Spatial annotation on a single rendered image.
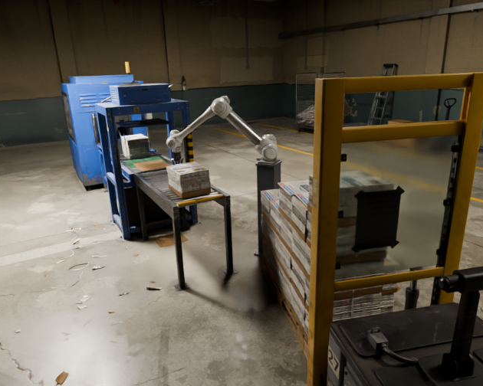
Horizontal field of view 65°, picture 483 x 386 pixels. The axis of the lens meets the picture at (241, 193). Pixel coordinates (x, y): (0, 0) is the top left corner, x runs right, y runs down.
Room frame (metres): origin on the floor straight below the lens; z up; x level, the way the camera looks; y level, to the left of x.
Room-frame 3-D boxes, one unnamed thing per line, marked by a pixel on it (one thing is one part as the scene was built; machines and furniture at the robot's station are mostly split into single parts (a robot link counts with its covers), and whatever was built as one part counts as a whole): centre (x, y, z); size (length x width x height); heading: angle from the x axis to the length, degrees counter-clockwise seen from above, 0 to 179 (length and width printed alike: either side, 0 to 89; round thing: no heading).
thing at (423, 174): (1.59, -0.69, 1.28); 0.57 x 0.01 x 0.65; 101
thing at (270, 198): (2.75, -0.47, 0.42); 1.17 x 0.39 x 0.83; 11
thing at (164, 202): (3.60, 0.89, 0.74); 1.34 x 0.05 x 0.12; 29
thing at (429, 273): (1.57, -0.69, 0.92); 0.57 x 0.01 x 0.05; 101
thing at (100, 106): (4.61, 1.15, 1.50); 0.94 x 0.68 x 0.10; 119
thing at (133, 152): (5.11, 1.43, 0.93); 0.38 x 0.30 x 0.26; 29
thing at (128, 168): (4.61, 1.15, 0.75); 0.70 x 0.65 x 0.10; 29
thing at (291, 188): (2.62, -0.48, 1.06); 0.37 x 0.29 x 0.01; 102
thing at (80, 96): (7.02, 2.42, 1.04); 1.51 x 1.30 x 2.07; 29
